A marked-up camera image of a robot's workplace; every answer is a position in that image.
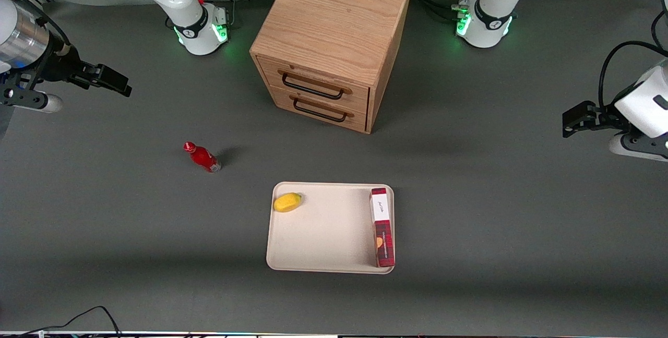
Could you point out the wooden drawer front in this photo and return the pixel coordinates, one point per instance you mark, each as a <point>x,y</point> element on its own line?
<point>313,83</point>
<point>321,111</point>

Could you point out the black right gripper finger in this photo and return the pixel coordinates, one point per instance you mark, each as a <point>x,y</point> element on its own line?
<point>112,73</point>
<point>121,89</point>

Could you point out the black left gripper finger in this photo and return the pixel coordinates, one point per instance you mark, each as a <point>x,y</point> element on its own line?
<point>582,109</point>
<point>574,127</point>

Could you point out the red coke bottle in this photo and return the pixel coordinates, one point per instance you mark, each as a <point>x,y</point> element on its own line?
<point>203,157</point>

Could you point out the yellow toy lemon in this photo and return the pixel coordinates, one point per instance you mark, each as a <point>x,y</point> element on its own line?
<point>287,202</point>

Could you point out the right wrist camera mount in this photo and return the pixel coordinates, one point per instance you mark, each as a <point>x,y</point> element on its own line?
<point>31,99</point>

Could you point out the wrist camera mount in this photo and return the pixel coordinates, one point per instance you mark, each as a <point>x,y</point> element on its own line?
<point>636,147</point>
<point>31,99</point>

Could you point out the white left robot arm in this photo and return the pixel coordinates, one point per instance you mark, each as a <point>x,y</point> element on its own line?
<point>493,9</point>

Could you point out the red plaid snack box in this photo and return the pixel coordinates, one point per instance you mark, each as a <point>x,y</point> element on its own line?
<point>382,226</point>

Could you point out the wooden drawer cabinet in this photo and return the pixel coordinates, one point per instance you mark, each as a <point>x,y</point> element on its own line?
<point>334,25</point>

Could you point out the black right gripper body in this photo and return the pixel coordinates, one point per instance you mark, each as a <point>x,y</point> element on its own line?
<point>63,68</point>

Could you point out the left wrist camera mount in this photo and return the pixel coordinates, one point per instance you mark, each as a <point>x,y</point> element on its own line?
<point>636,147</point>

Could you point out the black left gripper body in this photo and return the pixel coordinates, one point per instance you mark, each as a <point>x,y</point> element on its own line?
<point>604,116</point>

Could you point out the beige plastic tray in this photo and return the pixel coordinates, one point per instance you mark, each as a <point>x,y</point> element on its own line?
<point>329,233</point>

